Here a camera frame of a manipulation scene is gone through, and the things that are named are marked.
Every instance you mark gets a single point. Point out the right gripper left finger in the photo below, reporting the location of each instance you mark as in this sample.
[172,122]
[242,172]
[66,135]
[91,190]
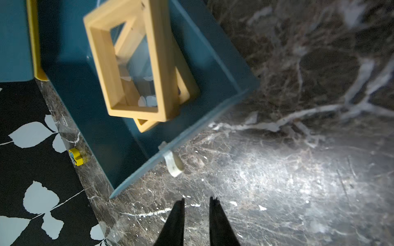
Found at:
[172,233]

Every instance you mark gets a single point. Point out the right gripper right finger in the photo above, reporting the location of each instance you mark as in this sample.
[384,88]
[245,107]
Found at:
[220,231]

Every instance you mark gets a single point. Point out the teal bottom drawer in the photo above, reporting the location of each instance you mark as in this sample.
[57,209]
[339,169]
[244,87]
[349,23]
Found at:
[124,153]

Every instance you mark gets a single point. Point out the yellow brooch box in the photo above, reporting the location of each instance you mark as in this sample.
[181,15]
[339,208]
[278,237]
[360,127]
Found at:
[114,31]
[184,83]

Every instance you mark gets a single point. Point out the teal drawer cabinet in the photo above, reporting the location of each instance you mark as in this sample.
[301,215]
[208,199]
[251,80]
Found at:
[20,44]

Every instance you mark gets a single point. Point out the small yellow blue toy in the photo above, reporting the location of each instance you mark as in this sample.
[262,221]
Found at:
[76,157]

